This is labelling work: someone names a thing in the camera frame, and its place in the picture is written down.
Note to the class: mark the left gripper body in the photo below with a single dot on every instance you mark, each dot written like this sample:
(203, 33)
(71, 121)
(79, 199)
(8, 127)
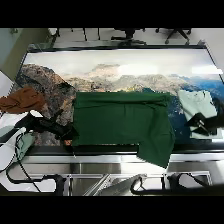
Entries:
(66, 132)

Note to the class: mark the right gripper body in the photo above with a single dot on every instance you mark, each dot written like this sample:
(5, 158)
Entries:
(202, 124)

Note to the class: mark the dark green T-shirt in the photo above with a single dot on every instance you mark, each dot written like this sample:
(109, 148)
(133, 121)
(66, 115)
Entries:
(120, 120)

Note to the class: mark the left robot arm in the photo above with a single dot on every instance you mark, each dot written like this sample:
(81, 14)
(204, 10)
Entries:
(10, 150)

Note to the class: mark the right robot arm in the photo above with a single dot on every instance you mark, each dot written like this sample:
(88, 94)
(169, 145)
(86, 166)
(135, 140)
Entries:
(217, 122)

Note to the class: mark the pale green garment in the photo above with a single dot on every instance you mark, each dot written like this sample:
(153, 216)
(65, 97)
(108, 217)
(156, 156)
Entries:
(195, 105)

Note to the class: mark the brown garment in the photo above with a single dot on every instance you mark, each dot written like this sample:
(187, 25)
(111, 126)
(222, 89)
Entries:
(23, 99)

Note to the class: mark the black office chair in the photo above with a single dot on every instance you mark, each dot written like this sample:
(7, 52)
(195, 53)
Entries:
(128, 35)
(176, 33)

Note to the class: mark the silver frame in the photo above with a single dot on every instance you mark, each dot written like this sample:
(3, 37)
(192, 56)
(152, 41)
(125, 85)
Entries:
(100, 166)

